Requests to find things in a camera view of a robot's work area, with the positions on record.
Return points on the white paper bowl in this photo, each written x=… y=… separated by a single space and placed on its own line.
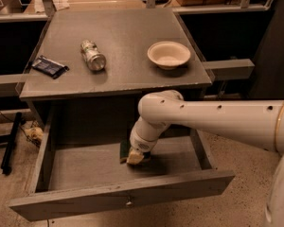
x=168 y=55

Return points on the black pole on floor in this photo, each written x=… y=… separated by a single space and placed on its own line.
x=6 y=168

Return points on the grey side rail left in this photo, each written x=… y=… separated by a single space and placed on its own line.
x=11 y=85

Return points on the crumpled beige object on floor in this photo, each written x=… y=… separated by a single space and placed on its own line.
x=35 y=133

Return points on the grey open top drawer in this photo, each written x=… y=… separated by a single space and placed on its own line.
x=78 y=171

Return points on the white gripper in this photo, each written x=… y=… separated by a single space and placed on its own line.
x=141 y=145

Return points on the dark blue snack packet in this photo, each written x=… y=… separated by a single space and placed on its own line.
x=49 y=67

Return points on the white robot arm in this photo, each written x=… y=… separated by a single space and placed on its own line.
x=258 y=123

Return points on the green yellow sponge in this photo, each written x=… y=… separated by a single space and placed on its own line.
x=125 y=147

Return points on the crushed silver soda can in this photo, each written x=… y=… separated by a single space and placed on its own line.
x=95 y=60

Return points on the grey wooden cabinet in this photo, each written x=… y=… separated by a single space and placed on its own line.
x=123 y=36

